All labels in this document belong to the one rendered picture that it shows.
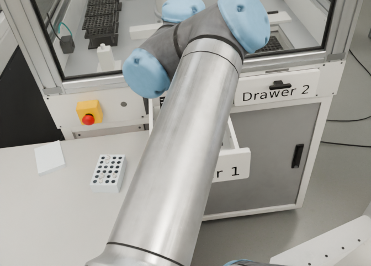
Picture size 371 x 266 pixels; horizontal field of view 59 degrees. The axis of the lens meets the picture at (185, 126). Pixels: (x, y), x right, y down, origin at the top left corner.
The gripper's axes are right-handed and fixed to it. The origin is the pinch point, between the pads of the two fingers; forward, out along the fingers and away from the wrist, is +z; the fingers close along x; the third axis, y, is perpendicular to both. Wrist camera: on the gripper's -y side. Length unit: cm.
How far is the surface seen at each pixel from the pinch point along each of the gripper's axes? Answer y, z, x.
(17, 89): -88, 36, -82
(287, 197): -36, 84, 46
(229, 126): -15.4, 10.9, 11.7
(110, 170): -12.6, 20.5, -26.2
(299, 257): 20.7, 24.2, 22.2
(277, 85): -29.8, 9.2, 30.6
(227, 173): -1.1, 15.2, 8.3
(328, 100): -35, 23, 53
